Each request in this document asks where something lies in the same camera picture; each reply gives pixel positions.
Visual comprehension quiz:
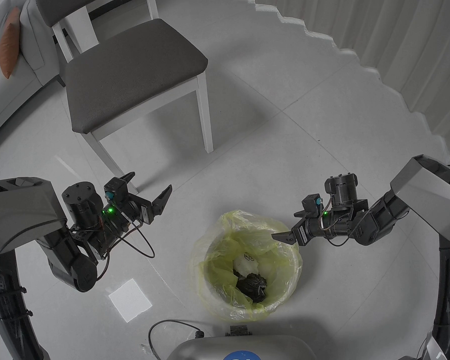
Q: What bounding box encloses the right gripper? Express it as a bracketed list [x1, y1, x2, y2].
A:
[271, 210, 335, 247]

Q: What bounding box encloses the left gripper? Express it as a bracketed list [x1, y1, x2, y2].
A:
[103, 171, 173, 239]

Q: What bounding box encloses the white paper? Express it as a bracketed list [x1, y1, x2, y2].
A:
[234, 251, 277, 277]

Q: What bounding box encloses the black plastic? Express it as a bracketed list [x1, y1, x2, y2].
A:
[232, 269, 268, 303]

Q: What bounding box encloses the yellow plastic bag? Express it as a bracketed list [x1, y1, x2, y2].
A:
[190, 209, 304, 322]

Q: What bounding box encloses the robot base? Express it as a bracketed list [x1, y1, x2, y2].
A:
[176, 325, 317, 360]

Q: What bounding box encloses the white trash bin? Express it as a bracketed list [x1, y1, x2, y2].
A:
[202, 231, 303, 316]

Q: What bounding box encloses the grey and white chair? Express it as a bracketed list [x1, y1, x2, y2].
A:
[35, 0, 214, 177]

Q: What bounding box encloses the light grey sofa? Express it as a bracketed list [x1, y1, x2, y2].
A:
[0, 0, 66, 145]

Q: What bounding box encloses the orange cushion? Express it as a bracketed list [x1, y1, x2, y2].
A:
[0, 7, 22, 80]

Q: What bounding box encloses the beige curtain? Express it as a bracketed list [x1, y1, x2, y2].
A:
[195, 0, 450, 164]

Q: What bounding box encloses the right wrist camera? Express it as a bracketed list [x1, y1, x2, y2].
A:
[302, 193, 322, 220]

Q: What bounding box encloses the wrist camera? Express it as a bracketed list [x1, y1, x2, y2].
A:
[302, 193, 322, 220]
[103, 177, 131, 206]

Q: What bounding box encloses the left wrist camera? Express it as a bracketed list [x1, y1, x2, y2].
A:
[103, 177, 131, 206]

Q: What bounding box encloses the black cable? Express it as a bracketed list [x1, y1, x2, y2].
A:
[323, 234, 352, 247]
[112, 220, 155, 259]
[149, 320, 207, 360]

